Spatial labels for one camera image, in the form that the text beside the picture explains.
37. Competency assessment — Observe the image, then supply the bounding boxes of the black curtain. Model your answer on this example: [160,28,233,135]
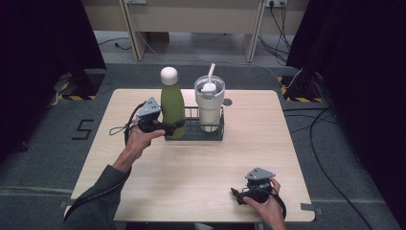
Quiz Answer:
[285,0,406,228]
[0,0,107,166]

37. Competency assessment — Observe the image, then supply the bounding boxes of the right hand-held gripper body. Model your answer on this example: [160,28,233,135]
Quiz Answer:
[242,167,277,205]

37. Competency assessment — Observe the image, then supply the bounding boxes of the white tumbler with straw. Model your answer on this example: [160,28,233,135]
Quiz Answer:
[193,62,226,133]

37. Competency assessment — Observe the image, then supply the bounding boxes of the black floor cable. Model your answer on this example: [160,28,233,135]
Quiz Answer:
[97,36,132,52]
[282,106,375,230]

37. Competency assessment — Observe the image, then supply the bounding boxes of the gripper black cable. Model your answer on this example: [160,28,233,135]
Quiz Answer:
[62,101,147,224]
[269,190,287,220]

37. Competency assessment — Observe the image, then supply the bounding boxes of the black stand base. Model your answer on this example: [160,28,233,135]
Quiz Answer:
[53,68,107,102]
[277,68,324,104]

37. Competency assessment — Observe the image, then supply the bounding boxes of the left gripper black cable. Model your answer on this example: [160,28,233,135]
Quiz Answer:
[62,101,147,224]

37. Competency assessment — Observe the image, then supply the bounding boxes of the person's left hand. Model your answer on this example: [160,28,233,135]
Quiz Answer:
[124,125,167,161]

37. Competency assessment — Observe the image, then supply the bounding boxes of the green bottle with white cap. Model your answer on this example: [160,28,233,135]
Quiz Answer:
[159,66,187,140]

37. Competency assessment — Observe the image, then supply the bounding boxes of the bundle of black cables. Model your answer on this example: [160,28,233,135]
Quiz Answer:
[257,2,293,64]

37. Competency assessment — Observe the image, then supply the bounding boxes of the black wire rack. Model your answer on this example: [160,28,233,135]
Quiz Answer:
[164,105,225,142]

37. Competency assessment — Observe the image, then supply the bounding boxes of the beige wooden desk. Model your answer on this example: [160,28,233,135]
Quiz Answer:
[80,0,310,64]

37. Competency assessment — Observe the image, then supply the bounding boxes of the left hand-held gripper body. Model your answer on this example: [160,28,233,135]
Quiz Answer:
[135,97,164,134]

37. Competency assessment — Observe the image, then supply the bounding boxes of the person's right hand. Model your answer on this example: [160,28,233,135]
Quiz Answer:
[242,177,284,225]

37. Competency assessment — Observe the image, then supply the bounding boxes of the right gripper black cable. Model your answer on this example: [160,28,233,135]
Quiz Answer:
[269,190,287,220]

